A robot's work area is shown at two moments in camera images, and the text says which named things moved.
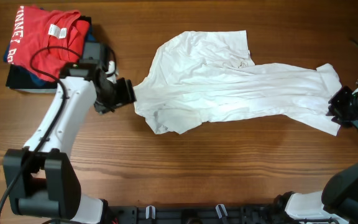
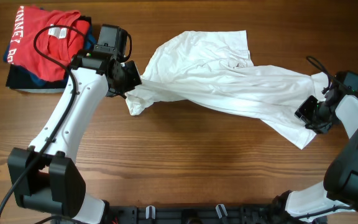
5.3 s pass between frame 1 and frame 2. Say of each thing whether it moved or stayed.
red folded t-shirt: stayed
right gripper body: moved
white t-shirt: moved
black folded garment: stayed
